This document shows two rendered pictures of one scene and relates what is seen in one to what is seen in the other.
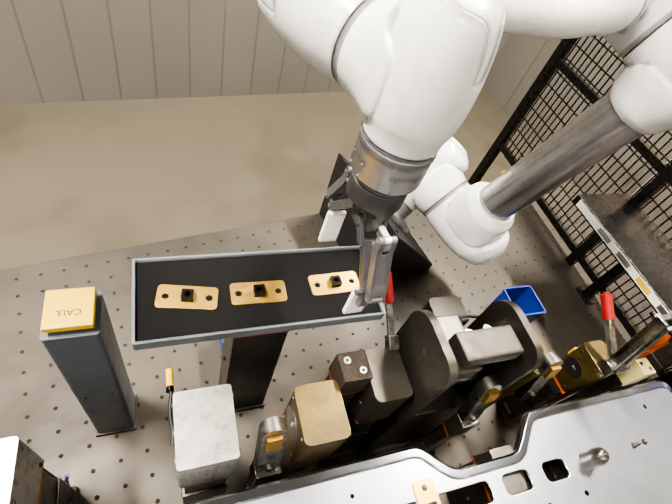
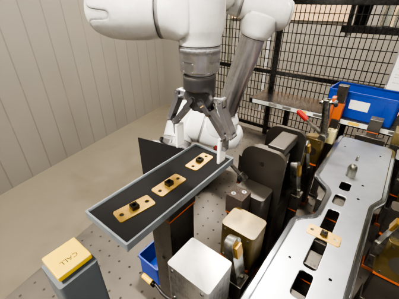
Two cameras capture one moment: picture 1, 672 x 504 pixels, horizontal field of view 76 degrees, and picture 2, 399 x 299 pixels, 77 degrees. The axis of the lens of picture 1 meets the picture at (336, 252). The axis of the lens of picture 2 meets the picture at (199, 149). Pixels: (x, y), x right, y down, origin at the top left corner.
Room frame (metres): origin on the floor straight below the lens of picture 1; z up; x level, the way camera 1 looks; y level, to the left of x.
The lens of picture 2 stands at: (-0.12, 0.17, 1.54)
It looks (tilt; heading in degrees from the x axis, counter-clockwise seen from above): 31 degrees down; 341
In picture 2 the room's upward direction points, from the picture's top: straight up
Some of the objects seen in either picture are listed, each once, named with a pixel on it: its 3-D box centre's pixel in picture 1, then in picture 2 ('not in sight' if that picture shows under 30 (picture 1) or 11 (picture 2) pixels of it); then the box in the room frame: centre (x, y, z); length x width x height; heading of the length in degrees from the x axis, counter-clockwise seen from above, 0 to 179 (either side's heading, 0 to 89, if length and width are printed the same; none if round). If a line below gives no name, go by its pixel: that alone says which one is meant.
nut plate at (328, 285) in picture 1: (335, 281); (199, 160); (0.42, -0.02, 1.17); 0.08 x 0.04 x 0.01; 124
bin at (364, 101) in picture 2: not in sight; (363, 102); (0.75, -1.01, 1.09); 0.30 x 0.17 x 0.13; 28
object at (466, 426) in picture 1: (435, 438); (288, 223); (0.37, -0.35, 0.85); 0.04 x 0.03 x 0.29; 123
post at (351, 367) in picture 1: (326, 406); (233, 242); (0.33, -0.10, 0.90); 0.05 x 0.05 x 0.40; 33
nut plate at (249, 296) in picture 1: (259, 291); (168, 183); (0.35, 0.09, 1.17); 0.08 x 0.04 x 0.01; 121
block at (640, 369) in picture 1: (585, 396); (322, 164); (0.60, -0.68, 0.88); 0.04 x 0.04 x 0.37; 33
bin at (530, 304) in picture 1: (516, 307); not in sight; (0.91, -0.59, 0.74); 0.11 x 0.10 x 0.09; 123
